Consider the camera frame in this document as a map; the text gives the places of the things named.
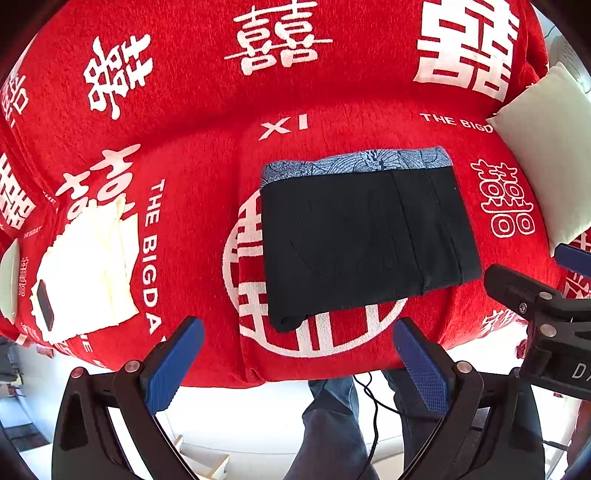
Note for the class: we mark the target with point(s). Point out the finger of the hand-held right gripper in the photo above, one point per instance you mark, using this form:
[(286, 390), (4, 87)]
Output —
[(512, 286), (575, 261)]

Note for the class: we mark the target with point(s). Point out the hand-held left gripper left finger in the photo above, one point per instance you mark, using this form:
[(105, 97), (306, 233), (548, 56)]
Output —
[(178, 364)]

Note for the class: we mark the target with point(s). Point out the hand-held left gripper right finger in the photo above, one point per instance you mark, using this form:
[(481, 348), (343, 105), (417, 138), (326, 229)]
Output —
[(418, 364)]

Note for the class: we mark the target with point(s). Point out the black pants with patterned waistband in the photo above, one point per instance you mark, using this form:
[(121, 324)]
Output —
[(360, 244)]

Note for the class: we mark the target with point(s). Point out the person's right leg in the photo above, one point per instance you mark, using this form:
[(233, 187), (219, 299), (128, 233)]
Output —
[(410, 434)]

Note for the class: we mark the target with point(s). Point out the person's legs in jeans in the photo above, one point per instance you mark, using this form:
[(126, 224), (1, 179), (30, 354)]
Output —
[(330, 429)]

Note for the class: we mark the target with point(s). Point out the white pillow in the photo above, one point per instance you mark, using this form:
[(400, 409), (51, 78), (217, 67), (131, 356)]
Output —
[(549, 147)]

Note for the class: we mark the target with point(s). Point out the cream folded cloth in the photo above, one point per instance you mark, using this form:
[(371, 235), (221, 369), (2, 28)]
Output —
[(87, 277)]

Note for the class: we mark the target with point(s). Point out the black phone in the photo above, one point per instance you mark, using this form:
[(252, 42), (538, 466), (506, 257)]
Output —
[(45, 303)]

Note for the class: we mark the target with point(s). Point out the white cushion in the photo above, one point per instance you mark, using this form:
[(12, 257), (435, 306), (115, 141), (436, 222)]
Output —
[(9, 281)]

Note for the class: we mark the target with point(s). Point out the red printed blanket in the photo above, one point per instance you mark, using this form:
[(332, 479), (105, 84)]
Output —
[(194, 115)]

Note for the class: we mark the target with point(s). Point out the light wooden frame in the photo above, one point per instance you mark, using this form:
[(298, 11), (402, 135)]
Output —
[(205, 461)]

